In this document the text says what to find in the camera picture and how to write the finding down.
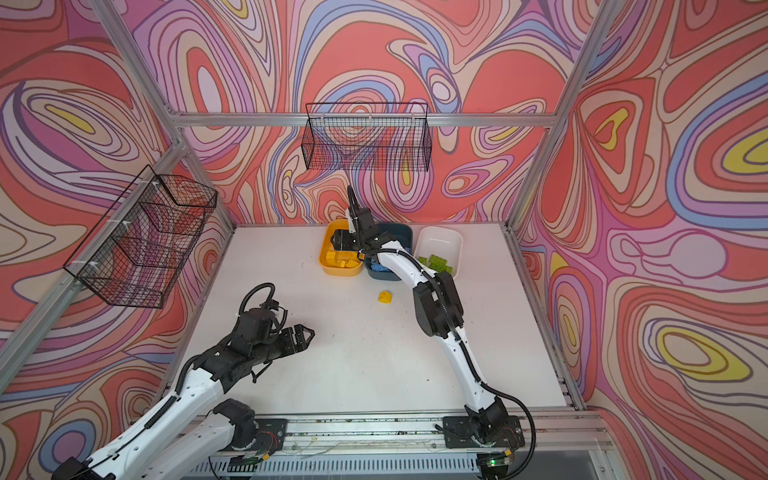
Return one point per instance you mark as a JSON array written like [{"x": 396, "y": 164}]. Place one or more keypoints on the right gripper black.
[{"x": 342, "y": 240}]

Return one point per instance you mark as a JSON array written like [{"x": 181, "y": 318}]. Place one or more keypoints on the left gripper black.
[{"x": 301, "y": 343}]

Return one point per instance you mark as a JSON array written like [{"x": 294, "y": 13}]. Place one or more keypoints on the yellow lego brick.
[{"x": 342, "y": 259}]

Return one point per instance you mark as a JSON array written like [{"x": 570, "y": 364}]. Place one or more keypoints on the green lego brick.
[{"x": 436, "y": 263}]

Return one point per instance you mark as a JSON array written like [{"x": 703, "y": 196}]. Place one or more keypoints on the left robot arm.
[{"x": 196, "y": 419}]

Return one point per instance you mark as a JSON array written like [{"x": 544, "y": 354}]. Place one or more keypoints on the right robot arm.
[{"x": 438, "y": 312}]

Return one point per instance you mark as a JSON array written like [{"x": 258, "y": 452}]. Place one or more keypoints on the dark teal plastic bin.
[{"x": 402, "y": 233}]

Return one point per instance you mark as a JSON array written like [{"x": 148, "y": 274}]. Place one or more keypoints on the yellow plastic bin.
[{"x": 341, "y": 224}]

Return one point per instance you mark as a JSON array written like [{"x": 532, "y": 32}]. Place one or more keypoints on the yellow lego cube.
[{"x": 385, "y": 297}]

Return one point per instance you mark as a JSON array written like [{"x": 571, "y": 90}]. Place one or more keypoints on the white plastic bin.
[{"x": 440, "y": 241}]

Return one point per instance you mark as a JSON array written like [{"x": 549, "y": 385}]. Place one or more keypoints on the black wire basket back wall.
[{"x": 373, "y": 136}]

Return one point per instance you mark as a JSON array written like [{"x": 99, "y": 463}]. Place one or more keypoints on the black wire basket wall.
[
  {"x": 373, "y": 136},
  {"x": 158, "y": 220}
]

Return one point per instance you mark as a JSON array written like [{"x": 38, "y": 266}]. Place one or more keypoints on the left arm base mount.
[{"x": 261, "y": 435}]

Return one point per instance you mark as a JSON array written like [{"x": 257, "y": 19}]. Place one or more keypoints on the black wire basket left wall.
[{"x": 158, "y": 220}]

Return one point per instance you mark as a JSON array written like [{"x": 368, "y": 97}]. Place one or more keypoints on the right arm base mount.
[{"x": 463, "y": 432}]

